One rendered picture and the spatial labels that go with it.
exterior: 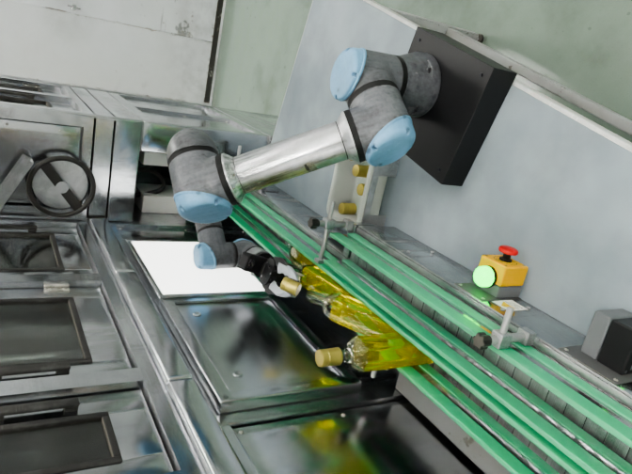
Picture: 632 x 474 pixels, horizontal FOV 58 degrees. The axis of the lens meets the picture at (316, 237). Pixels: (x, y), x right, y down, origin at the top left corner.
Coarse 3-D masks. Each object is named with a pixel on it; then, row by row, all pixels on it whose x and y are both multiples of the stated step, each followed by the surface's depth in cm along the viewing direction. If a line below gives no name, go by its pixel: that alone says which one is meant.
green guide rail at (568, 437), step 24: (336, 264) 144; (360, 288) 132; (384, 288) 135; (408, 312) 124; (432, 336) 114; (456, 360) 106; (480, 360) 108; (480, 384) 100; (504, 384) 102; (528, 408) 95; (552, 408) 96; (552, 432) 89; (576, 432) 91; (576, 456) 84; (600, 456) 86
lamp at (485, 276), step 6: (480, 270) 115; (486, 270) 115; (492, 270) 115; (474, 276) 117; (480, 276) 115; (486, 276) 114; (492, 276) 115; (480, 282) 115; (486, 282) 114; (492, 282) 115
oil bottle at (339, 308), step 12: (324, 300) 133; (336, 300) 130; (348, 300) 131; (324, 312) 132; (336, 312) 131; (348, 312) 129; (360, 312) 128; (372, 312) 128; (348, 324) 130; (360, 324) 128; (372, 324) 127; (384, 324) 125
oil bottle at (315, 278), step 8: (312, 264) 152; (304, 272) 149; (312, 272) 146; (320, 272) 147; (304, 280) 149; (312, 280) 146; (320, 280) 143; (328, 280) 142; (312, 288) 146; (320, 288) 143; (328, 288) 141; (336, 288) 139; (352, 296) 137
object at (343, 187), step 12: (336, 168) 164; (348, 168) 166; (372, 168) 150; (336, 180) 166; (348, 180) 167; (360, 180) 166; (336, 192) 167; (348, 192) 169; (336, 204) 168; (360, 204) 154; (336, 216) 164; (348, 216) 166; (360, 216) 154
